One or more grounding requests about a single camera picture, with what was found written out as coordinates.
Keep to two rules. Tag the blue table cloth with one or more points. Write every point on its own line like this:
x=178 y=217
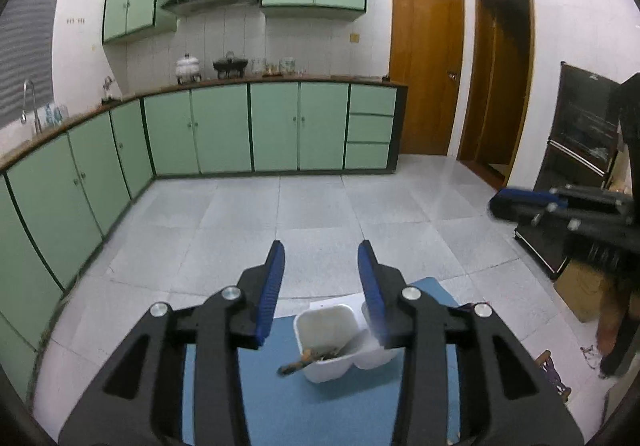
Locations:
x=358 y=408

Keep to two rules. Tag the white double utensil holder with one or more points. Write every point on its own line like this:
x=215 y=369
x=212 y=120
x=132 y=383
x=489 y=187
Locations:
x=328 y=325

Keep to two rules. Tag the chrome kitchen faucet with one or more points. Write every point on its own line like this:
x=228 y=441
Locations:
x=30 y=105

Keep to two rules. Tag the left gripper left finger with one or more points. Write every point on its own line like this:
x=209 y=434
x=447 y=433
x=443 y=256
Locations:
x=260 y=286

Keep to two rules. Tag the person's right hand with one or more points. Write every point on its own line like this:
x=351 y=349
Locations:
x=613 y=307

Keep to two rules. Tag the grey window blind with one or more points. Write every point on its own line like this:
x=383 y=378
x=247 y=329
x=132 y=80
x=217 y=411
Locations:
x=26 y=54

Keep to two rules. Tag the brown wooden door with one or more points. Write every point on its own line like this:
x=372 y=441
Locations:
x=426 y=47

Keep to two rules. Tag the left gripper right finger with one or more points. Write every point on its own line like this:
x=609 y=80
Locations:
x=381 y=286

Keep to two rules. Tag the open wooden doorway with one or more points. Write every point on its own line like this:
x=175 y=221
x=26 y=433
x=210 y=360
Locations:
x=501 y=77

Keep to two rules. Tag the green lower kitchen cabinets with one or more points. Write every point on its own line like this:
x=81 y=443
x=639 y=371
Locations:
x=171 y=193

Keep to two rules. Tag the black utensil in holder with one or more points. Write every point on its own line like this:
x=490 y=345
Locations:
x=309 y=357

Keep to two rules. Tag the black wok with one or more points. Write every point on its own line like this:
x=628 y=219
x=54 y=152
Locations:
x=230 y=66

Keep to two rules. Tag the black glass cabinet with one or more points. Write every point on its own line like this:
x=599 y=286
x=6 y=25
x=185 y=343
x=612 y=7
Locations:
x=582 y=144

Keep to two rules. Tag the purple patterned basket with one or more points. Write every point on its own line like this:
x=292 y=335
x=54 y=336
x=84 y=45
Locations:
x=545 y=362

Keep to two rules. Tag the white cooking pot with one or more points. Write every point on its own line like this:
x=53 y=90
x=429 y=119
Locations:
x=188 y=70

